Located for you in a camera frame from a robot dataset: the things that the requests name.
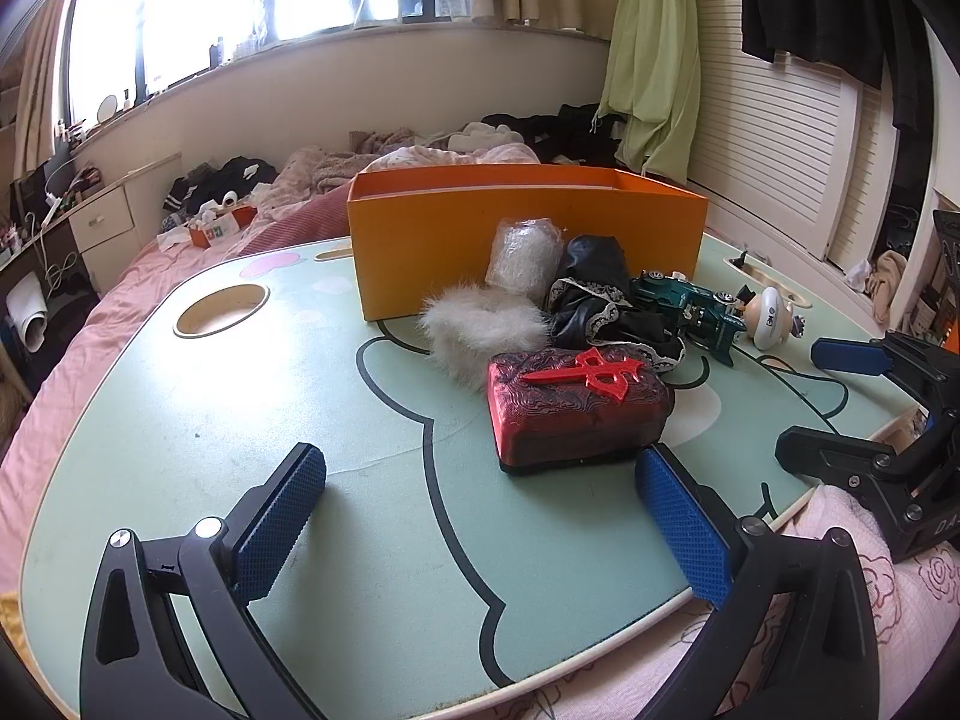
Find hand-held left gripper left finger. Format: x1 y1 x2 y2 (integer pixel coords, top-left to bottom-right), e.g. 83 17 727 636
79 442 329 720

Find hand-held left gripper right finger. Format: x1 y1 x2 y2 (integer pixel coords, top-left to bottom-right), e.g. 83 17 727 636
634 442 878 720

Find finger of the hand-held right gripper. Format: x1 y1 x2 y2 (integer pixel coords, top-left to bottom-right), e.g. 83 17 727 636
775 425 938 511
811 328 947 407

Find white round-headed figurine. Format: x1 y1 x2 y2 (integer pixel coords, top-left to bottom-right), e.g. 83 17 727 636
739 286 807 352

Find red patterned box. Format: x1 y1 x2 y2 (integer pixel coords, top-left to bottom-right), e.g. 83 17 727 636
486 349 674 477

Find green toy car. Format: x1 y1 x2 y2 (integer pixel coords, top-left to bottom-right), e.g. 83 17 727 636
628 268 749 368

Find red plastic ornament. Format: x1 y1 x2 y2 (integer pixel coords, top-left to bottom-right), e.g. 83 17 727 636
523 349 642 400

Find black lace-trimmed garment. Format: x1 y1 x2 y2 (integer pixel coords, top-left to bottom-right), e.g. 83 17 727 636
544 234 687 374

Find white fluffy fur band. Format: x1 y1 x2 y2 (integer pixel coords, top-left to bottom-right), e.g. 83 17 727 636
416 279 552 391

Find clear plastic bundle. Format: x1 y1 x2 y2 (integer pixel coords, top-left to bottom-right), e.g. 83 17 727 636
484 217 565 301

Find orange cardboard box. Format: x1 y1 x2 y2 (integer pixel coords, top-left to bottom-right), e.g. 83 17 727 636
346 163 710 323

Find green cartoon desktop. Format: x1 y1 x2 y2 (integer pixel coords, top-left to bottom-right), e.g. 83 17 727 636
19 229 927 717

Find beige bundled cloth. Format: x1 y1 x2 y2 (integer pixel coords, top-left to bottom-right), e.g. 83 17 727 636
866 249 912 323

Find white louvered wardrobe doors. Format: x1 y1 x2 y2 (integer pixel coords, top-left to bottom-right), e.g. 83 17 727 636
686 0 901 263

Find pink bed sheet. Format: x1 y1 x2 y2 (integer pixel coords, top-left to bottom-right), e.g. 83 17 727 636
0 240 226 511

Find pink striped pillow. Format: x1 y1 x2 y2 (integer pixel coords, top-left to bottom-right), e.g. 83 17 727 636
236 191 353 260

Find orange and green packet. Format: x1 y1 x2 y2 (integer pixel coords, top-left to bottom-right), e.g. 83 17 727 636
187 208 256 248

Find rolled white paper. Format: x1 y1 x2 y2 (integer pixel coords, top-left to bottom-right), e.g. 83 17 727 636
6 270 50 352

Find light green hanging cloth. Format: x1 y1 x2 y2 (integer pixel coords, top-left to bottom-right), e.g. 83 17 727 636
598 0 702 182

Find black and white clothes pile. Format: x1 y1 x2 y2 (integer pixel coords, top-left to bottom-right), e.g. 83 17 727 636
163 157 278 230

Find white desk with drawer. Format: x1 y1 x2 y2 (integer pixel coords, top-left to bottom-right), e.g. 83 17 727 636
71 154 185 293

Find black hanging clothing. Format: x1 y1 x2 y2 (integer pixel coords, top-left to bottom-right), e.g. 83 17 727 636
741 0 938 128

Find pink quilt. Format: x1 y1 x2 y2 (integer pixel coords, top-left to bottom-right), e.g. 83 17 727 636
277 141 541 211

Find window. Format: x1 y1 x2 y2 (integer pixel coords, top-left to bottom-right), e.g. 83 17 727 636
64 0 496 121

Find thin black cable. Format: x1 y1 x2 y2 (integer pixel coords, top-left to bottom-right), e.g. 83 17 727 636
757 356 850 419

